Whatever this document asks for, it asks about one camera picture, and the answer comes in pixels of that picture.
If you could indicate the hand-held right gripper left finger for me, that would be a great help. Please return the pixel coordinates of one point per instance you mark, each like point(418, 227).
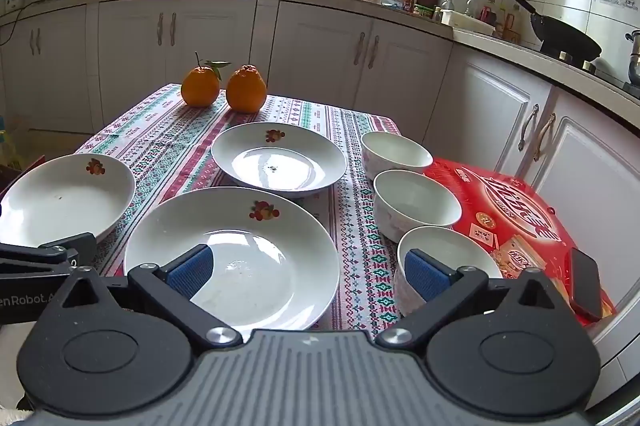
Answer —
point(192, 271)

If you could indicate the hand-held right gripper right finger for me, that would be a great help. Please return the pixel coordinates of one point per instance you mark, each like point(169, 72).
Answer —
point(425, 276)

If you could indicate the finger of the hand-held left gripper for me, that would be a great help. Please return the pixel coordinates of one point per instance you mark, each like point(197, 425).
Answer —
point(50, 256)

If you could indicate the white pink floral bowl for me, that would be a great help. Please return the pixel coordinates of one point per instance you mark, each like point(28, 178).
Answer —
point(415, 201)
point(470, 251)
point(395, 150)

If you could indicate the white floral plate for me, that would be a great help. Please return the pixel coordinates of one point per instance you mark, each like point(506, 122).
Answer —
point(60, 201)
point(280, 256)
point(300, 150)

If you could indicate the patterned tablecloth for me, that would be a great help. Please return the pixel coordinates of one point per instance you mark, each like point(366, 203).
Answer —
point(350, 216)

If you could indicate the red gift box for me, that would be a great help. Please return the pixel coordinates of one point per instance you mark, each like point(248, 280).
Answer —
point(500, 201)

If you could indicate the black smartphone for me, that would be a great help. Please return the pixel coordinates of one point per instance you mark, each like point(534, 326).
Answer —
point(585, 283)

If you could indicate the orange with green leaves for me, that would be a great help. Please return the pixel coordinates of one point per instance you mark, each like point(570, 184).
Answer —
point(200, 88)

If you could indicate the orange fruit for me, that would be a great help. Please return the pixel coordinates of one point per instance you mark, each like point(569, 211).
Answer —
point(246, 90)

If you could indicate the white plastic tray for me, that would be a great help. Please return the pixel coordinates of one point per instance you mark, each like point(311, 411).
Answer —
point(467, 21)

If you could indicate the yellow oil bottle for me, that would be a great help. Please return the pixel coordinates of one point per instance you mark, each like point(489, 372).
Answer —
point(510, 25)

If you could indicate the red label bottle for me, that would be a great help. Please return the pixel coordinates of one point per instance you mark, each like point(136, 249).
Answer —
point(487, 13)

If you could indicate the small clear bottle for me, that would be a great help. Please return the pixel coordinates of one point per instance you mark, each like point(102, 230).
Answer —
point(450, 4)

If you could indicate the black wok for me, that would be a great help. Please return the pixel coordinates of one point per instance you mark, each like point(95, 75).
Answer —
point(565, 38)

